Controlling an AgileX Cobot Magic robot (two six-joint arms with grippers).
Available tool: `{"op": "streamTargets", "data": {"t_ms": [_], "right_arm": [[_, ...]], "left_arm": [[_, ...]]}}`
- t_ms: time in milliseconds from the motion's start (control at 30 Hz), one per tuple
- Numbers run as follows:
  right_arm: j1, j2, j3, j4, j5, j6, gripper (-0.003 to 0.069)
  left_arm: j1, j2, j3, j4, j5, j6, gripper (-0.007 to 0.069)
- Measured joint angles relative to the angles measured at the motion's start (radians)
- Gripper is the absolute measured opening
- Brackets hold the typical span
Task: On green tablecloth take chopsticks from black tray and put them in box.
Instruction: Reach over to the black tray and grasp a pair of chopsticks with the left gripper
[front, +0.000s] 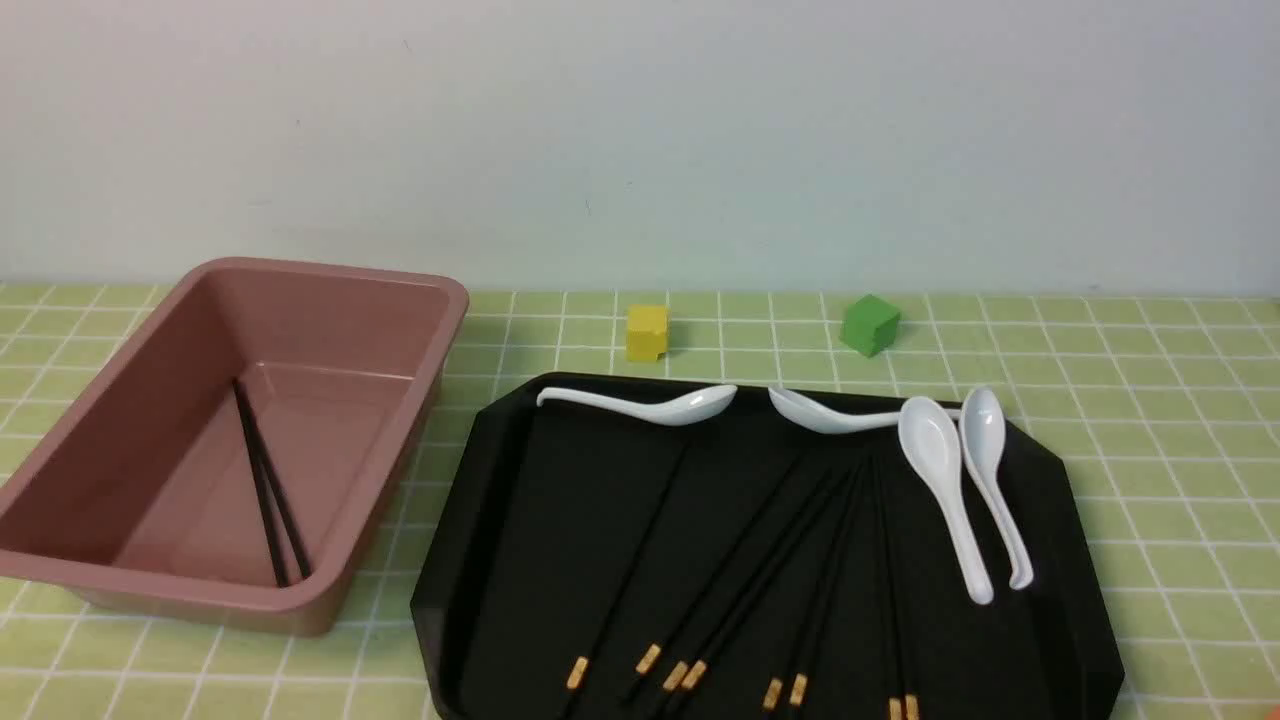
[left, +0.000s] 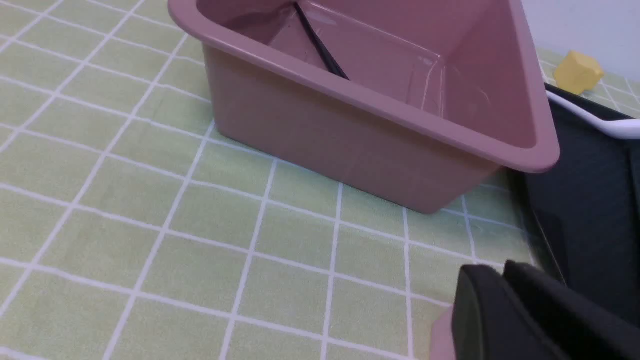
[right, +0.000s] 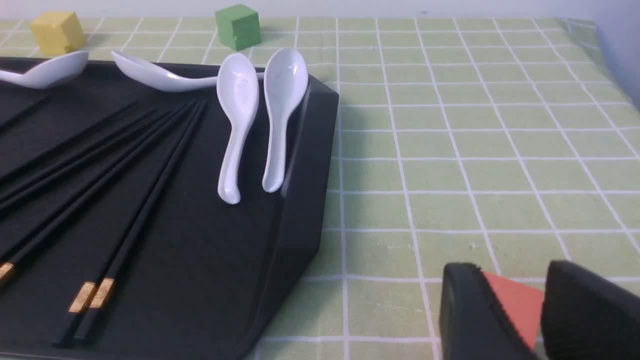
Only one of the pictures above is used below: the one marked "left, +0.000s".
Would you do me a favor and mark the pink block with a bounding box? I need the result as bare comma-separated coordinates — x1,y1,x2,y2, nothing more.
429,306,457,360

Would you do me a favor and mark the black plastic tray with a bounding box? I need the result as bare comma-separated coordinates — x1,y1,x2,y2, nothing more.
509,100,640,327

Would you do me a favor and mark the pink plastic bin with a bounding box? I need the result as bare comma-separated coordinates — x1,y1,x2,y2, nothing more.
167,0,560,214

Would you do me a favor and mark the white spoon at tray edge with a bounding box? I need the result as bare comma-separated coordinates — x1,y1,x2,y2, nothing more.
546,90,640,141

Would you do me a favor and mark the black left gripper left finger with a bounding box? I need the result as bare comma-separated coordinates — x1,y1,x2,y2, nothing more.
452,265,570,360

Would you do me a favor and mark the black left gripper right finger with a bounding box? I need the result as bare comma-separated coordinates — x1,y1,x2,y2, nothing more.
503,260,640,360

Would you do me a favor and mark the black chopstick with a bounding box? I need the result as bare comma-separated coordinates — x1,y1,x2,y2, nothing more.
293,2,350,81

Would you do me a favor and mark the yellow block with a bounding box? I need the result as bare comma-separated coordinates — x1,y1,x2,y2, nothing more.
553,50,605,95

